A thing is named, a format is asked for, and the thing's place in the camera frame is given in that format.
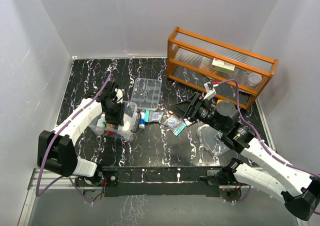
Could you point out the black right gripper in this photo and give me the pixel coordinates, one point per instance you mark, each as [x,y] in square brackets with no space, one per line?
[189,109]

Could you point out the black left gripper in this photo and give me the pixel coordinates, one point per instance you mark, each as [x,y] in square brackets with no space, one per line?
[118,119]

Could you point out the white gauze dressing packet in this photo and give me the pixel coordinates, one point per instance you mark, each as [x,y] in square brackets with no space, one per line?
[128,118]

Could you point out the white medicine bottle green label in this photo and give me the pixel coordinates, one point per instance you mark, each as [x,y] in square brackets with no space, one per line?
[101,123]

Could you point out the brown syrup bottle orange cap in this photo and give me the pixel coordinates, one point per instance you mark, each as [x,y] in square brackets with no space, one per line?
[110,131]

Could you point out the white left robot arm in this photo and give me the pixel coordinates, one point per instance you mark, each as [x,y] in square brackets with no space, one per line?
[56,148]

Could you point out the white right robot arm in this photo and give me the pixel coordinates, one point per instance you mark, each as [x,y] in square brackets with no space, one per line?
[298,190]

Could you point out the clear medicine kit box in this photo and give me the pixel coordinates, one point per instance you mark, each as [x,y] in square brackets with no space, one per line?
[124,132]

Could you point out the clear kit box lid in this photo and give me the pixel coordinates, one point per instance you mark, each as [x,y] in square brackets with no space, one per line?
[210,139]

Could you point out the cream medicine box on shelf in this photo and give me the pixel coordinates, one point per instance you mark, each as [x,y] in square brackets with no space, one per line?
[222,66]

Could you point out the teal topped cotton swab bag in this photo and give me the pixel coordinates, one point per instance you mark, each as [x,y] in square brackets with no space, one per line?
[175,125]

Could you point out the blue white bandage roll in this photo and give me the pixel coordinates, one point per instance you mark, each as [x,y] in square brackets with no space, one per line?
[142,123]

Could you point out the teal topped packet under gauze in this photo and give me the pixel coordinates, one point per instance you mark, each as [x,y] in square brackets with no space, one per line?
[153,116]

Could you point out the clear compartment organizer tray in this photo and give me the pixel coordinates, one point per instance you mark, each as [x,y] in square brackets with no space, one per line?
[146,93]

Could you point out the orange wooden shelf rack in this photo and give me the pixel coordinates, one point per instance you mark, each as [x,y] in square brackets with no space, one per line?
[193,58]

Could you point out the clear plastic cup on shelf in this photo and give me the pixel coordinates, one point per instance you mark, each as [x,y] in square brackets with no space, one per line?
[254,79]

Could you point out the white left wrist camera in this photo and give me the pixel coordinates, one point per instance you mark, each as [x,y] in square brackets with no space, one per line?
[119,95]

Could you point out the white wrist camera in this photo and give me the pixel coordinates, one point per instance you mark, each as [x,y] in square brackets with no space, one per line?
[119,95]
[210,88]

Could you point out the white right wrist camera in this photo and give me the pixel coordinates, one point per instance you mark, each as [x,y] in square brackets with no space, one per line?
[210,88]

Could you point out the black front mounting rail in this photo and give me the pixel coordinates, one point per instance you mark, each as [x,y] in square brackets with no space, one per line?
[158,181]

